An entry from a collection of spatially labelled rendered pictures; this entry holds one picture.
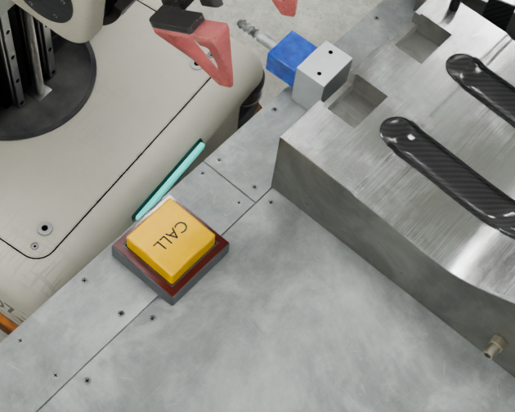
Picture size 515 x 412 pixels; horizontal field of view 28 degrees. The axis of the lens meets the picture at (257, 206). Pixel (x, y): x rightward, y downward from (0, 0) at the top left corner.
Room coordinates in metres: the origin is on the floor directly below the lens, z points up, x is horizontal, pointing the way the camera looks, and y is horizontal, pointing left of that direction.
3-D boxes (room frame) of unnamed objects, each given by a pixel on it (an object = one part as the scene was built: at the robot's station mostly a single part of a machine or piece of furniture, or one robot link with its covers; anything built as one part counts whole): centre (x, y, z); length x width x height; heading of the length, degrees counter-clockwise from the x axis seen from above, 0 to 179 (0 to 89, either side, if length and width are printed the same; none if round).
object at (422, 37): (0.69, -0.13, 0.87); 0.05 x 0.05 x 0.04; 57
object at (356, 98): (0.60, -0.07, 0.87); 0.05 x 0.05 x 0.04; 57
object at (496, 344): (0.39, -0.23, 0.84); 0.02 x 0.01 x 0.02; 147
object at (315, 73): (0.69, 0.00, 0.83); 0.13 x 0.05 x 0.05; 59
